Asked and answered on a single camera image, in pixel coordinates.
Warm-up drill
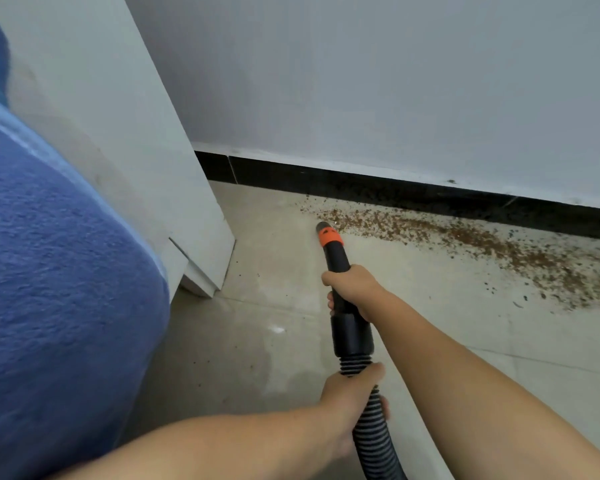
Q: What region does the person's left hand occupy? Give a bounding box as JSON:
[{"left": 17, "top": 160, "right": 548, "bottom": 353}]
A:
[{"left": 319, "top": 363, "right": 390, "bottom": 461}]

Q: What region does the person's right forearm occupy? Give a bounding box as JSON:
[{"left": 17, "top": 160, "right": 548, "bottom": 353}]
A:
[{"left": 365, "top": 289, "right": 600, "bottom": 480}]

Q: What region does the brown dirt debris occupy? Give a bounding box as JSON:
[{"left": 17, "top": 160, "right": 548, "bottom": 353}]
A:
[{"left": 297, "top": 194, "right": 600, "bottom": 311}]

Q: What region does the person's left forearm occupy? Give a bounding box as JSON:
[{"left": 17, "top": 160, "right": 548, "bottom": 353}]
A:
[{"left": 49, "top": 404, "right": 351, "bottom": 480}]

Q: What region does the black ribbed vacuum hose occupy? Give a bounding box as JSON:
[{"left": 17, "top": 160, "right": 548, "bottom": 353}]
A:
[{"left": 315, "top": 221, "right": 409, "bottom": 480}]

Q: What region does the person's right hand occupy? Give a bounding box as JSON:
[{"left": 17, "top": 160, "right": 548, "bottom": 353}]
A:
[{"left": 321, "top": 264, "right": 386, "bottom": 323}]

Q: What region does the black skirting board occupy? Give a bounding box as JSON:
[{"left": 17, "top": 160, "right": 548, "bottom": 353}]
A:
[{"left": 193, "top": 150, "right": 600, "bottom": 243}]

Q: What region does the blue floral bed blanket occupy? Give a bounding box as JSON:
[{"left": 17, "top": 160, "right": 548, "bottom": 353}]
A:
[{"left": 0, "top": 7, "right": 172, "bottom": 480}]

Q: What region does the white bed frame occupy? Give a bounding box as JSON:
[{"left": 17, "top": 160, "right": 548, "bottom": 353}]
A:
[{"left": 0, "top": 0, "right": 237, "bottom": 301}]

